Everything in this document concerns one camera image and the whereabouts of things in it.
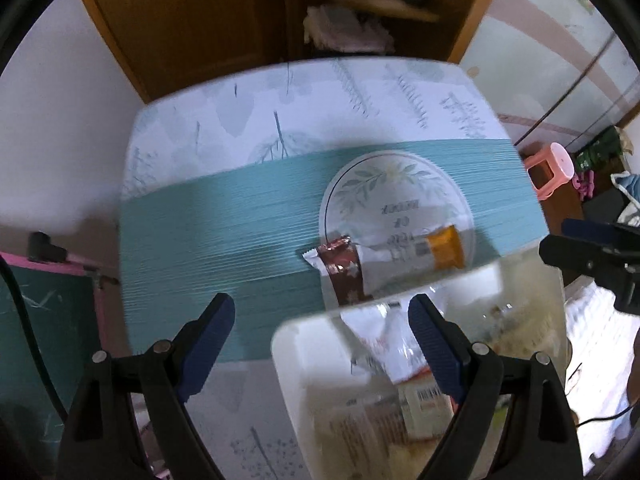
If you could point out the wooden door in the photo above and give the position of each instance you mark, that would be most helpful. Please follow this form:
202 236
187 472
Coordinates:
190 25

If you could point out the white plastic bin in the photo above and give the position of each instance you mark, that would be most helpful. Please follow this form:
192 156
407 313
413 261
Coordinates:
300 360

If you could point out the pile of folded cloths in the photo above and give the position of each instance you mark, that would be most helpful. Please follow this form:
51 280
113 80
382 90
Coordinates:
345 30

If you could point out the white ribbed rack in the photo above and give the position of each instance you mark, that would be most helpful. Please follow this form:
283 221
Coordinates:
595 355

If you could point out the green chalkboard with pink frame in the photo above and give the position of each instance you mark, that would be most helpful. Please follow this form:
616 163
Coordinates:
50 340

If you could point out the orange and white snack packet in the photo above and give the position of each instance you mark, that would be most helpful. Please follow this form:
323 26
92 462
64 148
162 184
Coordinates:
445 250

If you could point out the clear wrapper snack packet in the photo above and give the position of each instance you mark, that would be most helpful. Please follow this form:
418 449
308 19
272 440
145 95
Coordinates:
380 340

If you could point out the grey wall pipe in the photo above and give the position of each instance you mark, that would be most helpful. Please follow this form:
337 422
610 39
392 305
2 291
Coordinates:
575 85

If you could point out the pink slippers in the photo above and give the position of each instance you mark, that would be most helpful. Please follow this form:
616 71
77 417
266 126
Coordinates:
586 184

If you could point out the pink plastic stool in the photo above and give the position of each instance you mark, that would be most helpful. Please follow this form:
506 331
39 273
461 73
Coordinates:
555 165

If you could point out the blue and white bag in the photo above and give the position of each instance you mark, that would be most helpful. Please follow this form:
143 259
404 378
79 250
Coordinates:
629 197

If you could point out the white barcode snack packet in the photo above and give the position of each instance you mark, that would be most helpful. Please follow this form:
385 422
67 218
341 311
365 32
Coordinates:
425 405

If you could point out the beige snack packet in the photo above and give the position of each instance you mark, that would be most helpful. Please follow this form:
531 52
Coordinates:
360 430

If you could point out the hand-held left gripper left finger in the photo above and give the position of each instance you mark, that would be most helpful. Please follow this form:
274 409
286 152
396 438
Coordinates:
207 345

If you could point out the brown snack packet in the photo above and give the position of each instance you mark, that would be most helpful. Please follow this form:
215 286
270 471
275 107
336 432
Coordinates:
340 265

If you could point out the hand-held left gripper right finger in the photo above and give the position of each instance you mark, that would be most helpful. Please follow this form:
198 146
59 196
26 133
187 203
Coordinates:
435 350

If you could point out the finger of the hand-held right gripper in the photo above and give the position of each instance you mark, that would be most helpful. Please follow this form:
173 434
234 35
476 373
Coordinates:
580 255

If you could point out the green crate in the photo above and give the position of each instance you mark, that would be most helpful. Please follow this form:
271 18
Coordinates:
597 150

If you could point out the wooden shelf cabinet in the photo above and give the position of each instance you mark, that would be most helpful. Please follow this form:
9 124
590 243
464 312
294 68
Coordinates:
465 10

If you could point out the black clip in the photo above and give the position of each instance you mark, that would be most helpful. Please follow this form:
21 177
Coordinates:
45 249

